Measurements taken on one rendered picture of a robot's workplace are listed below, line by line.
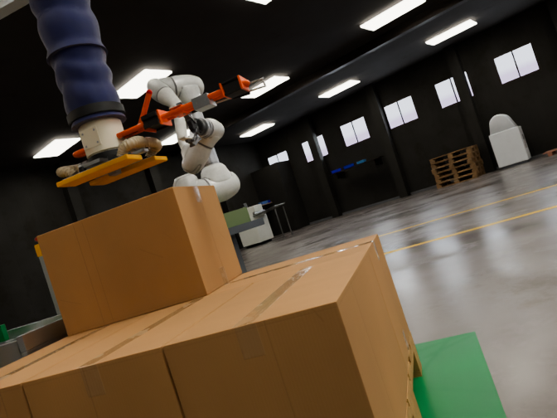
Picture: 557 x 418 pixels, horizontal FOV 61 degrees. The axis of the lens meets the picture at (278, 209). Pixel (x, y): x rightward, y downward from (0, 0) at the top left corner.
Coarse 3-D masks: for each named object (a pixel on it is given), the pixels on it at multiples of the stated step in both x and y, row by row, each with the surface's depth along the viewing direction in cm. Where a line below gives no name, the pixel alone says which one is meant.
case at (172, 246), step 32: (160, 192) 166; (192, 192) 179; (96, 224) 173; (128, 224) 170; (160, 224) 167; (192, 224) 171; (224, 224) 200; (64, 256) 177; (96, 256) 173; (128, 256) 170; (160, 256) 167; (192, 256) 164; (224, 256) 189; (64, 288) 178; (96, 288) 174; (128, 288) 171; (160, 288) 168; (192, 288) 165; (64, 320) 178; (96, 320) 175
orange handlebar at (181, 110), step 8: (248, 80) 171; (208, 96) 173; (216, 96) 173; (184, 104) 177; (168, 112) 179; (176, 112) 178; (184, 112) 179; (136, 128) 183; (120, 136) 186; (128, 136) 190; (80, 152) 192
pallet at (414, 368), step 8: (416, 352) 180; (408, 360) 159; (416, 360) 174; (408, 368) 149; (416, 368) 175; (408, 376) 145; (416, 376) 175; (408, 384) 138; (408, 392) 133; (408, 400) 129; (408, 408) 125; (416, 408) 138; (408, 416) 121; (416, 416) 133
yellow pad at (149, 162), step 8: (144, 160) 192; (152, 160) 191; (160, 160) 195; (128, 168) 194; (136, 168) 196; (144, 168) 202; (104, 176) 198; (112, 176) 197; (120, 176) 201; (96, 184) 202; (104, 184) 208
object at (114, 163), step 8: (112, 160) 174; (120, 160) 173; (128, 160) 176; (136, 160) 180; (80, 168) 183; (96, 168) 177; (104, 168) 176; (112, 168) 181; (72, 176) 180; (80, 176) 179; (88, 176) 180; (96, 176) 185; (56, 184) 182; (64, 184) 182; (72, 184) 186
